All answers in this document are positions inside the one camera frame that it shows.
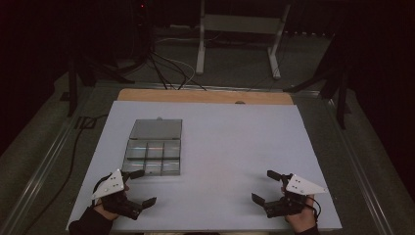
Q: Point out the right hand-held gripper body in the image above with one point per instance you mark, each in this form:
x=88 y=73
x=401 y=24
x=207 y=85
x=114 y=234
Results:
x=301 y=186

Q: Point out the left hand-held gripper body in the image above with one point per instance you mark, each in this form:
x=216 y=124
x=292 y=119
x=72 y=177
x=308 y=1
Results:
x=114 y=185

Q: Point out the person's left hand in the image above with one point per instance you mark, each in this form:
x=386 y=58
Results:
x=109 y=213

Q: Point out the person's right hand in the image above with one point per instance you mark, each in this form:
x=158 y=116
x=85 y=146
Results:
x=303 y=221

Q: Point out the clear plastic compartment box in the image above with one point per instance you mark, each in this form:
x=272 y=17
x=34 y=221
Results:
x=155 y=147

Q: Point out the white table mat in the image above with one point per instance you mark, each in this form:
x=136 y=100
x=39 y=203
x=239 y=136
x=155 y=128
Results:
x=228 y=147

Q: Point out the black metal stand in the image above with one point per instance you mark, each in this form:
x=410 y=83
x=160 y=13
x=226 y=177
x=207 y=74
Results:
x=72 y=84
x=341 y=98

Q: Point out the white metal stand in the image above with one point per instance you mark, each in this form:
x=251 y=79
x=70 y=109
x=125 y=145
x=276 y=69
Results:
x=241 y=24

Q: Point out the dark device with red light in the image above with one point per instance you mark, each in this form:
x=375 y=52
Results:
x=142 y=14

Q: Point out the metal floor rail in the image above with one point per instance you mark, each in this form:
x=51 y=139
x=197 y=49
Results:
x=365 y=169
x=39 y=176

